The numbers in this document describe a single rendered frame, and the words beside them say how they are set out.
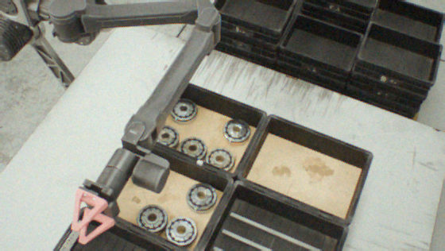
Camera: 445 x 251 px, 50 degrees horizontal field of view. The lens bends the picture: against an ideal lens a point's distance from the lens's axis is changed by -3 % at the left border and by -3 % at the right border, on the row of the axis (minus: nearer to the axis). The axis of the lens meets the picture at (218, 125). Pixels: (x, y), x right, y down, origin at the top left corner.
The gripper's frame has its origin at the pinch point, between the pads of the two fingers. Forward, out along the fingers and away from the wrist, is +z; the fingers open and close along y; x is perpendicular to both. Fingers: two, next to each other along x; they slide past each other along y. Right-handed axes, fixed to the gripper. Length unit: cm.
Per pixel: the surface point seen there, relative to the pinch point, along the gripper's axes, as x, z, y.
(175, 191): 5, -44, 62
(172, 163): 8, -51, 57
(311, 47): -13, -175, 106
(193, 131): 9, -70, 62
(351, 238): -58, -58, 76
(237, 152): -10, -67, 62
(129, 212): 15, -31, 62
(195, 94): 14, -81, 55
